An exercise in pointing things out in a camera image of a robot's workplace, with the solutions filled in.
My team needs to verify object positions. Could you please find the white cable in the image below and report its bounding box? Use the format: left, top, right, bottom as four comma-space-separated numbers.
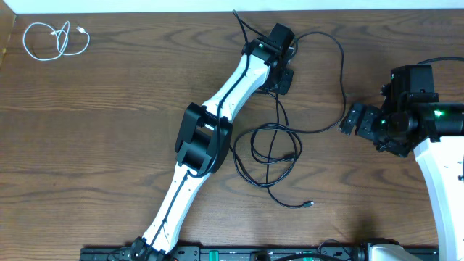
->
22, 20, 91, 62

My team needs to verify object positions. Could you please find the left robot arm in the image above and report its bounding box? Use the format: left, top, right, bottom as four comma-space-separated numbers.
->
130, 24, 295, 260

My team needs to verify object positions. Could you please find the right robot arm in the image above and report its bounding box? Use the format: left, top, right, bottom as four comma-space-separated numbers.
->
340, 63, 463, 260

